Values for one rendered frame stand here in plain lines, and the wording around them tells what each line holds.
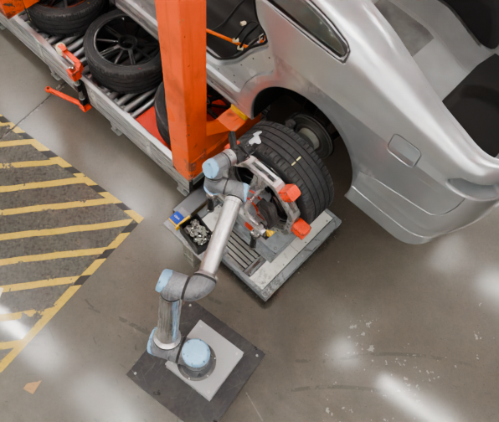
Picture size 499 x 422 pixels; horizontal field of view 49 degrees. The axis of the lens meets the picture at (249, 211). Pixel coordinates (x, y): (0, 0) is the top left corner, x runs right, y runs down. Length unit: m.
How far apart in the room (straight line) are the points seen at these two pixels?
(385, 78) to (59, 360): 2.64
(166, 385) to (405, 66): 2.20
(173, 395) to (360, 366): 1.27
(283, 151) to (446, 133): 0.86
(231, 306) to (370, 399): 1.09
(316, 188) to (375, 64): 0.77
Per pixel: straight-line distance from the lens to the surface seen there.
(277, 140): 3.04
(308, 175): 3.01
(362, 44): 2.71
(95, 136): 4.51
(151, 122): 4.19
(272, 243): 3.78
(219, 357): 3.36
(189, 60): 2.71
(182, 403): 3.42
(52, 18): 4.68
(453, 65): 4.01
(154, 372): 3.46
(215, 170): 2.71
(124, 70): 4.20
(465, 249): 4.41
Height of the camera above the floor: 3.70
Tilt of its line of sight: 64 degrees down
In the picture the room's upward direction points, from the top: 9 degrees clockwise
